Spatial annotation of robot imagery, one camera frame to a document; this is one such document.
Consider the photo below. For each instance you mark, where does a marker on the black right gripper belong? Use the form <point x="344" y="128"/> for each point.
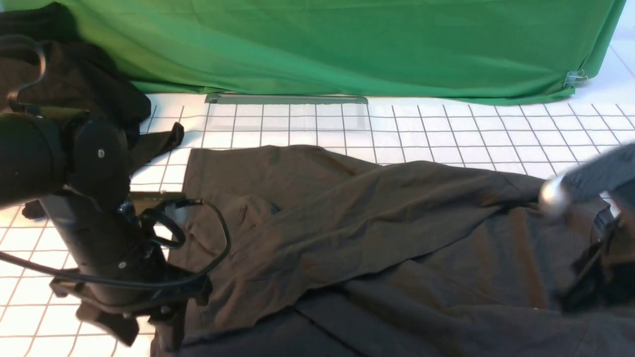
<point x="590" y="232"/>

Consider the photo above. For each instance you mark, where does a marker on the green backdrop cloth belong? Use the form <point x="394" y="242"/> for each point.
<point x="494" y="52"/>

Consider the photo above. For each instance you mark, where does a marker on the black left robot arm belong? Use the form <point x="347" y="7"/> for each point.
<point x="77" y="167"/>

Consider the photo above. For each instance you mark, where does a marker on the gray long-sleeved shirt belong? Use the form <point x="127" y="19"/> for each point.
<point x="337" y="257"/>

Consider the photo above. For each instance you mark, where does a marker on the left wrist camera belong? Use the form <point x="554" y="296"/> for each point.
<point x="154" y="203"/>

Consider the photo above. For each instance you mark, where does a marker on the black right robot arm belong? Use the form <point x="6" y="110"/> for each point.
<point x="605" y="273"/>

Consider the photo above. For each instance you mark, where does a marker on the pile of black clothes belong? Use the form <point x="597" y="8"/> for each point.
<point x="80" y="75"/>

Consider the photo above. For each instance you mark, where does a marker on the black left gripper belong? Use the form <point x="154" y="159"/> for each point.
<point x="121" y="271"/>

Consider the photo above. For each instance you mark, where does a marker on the silver binder clip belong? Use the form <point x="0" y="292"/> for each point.
<point x="575" y="79"/>

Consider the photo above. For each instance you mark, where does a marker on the white grid mat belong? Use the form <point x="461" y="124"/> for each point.
<point x="537" y="140"/>

